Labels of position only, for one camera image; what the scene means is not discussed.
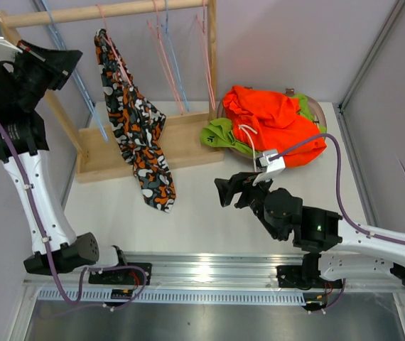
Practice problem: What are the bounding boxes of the pink hanger of patterned shorts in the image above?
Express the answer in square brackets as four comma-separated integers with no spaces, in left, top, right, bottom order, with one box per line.
[96,4,132,87]

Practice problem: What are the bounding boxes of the pink wire hanger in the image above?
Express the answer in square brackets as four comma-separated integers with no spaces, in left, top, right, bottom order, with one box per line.
[195,0,216,110]

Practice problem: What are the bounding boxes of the blue wire hanger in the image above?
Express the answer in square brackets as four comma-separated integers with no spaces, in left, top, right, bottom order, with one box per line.
[162,0,190,112]

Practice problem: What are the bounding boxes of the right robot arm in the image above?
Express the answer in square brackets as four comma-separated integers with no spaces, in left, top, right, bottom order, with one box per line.
[215,173,405,288]

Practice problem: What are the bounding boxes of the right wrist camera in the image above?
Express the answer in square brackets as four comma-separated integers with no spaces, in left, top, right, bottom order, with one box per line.
[253,149,286,185]

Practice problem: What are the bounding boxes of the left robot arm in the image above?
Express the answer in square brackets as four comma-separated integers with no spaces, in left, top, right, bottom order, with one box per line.
[0,40,129,284]

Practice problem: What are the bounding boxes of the wooden clothes rack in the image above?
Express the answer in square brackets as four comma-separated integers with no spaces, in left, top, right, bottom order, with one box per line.
[0,1,224,183]

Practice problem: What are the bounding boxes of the lime green shorts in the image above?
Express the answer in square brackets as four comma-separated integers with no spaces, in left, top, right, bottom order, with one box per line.
[200,93,326,157]

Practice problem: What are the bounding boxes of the pink plastic basket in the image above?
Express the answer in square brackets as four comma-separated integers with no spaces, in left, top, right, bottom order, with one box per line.
[216,88,327,159]

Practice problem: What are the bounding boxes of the patterned black orange shorts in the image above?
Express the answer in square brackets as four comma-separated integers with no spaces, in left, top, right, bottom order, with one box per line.
[94,28,176,213]

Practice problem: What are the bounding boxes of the aluminium mounting rail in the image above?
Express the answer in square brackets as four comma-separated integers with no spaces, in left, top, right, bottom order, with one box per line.
[22,252,405,293]

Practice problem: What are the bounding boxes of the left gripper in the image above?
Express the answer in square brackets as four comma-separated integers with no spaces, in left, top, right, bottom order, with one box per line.
[11,39,83,109]

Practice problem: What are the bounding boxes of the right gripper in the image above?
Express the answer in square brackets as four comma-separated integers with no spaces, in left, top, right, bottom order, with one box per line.
[215,170,283,240]

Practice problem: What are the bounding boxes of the pink hanger of green shorts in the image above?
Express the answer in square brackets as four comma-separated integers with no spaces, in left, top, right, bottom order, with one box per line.
[147,0,184,115]

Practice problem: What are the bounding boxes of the white slotted cable duct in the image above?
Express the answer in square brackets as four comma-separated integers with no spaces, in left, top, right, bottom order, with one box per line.
[38,288,328,306]

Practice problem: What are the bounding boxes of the blue hanger of orange shorts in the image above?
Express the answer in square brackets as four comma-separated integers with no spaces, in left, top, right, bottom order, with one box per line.
[40,0,109,143]

